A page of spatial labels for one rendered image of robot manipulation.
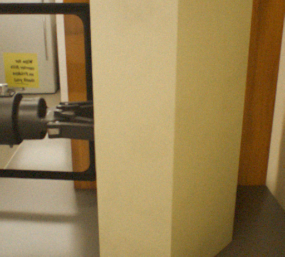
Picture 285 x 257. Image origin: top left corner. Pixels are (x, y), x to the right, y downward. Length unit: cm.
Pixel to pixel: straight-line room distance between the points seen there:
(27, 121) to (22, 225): 29
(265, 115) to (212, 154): 36
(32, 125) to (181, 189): 27
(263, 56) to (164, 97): 45
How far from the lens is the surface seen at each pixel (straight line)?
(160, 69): 51
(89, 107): 72
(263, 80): 95
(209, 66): 58
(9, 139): 69
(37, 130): 68
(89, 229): 84
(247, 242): 83
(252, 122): 97
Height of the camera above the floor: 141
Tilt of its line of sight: 18 degrees down
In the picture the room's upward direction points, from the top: straight up
